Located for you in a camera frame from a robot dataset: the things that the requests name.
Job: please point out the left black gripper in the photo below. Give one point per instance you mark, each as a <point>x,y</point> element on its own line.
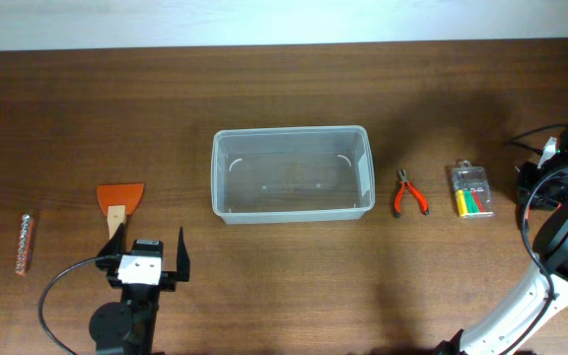
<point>111,263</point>

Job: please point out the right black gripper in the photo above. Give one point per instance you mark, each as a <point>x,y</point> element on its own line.
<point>544,201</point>

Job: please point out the clear box coloured tubes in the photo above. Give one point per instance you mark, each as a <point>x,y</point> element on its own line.
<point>472,191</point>

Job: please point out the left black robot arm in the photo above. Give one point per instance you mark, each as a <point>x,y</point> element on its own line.
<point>128,325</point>

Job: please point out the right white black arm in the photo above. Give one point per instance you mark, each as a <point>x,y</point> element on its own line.
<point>542,293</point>

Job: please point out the clear plastic container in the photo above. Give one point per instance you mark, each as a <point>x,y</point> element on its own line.
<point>292,174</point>

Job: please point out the left white camera box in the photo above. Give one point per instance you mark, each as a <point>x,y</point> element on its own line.
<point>140,269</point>

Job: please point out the white camera box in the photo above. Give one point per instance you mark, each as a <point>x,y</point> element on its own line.
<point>140,269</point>
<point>549,154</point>

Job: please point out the right white camera box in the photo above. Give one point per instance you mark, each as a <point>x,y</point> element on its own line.
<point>549,154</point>

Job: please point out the orange scraper wooden handle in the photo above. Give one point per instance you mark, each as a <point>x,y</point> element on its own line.
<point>118,202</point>

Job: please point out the orange socket bit rail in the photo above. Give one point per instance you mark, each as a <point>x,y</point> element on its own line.
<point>25,244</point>

